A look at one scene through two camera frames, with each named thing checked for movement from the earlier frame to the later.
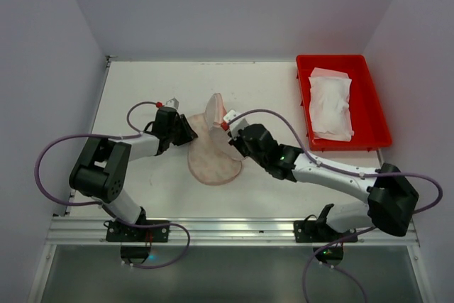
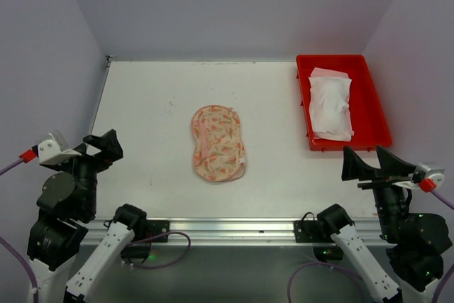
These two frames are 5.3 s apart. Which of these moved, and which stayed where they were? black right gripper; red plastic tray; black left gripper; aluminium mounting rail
Moved: black right gripper; black left gripper
Stayed: red plastic tray; aluminium mounting rail
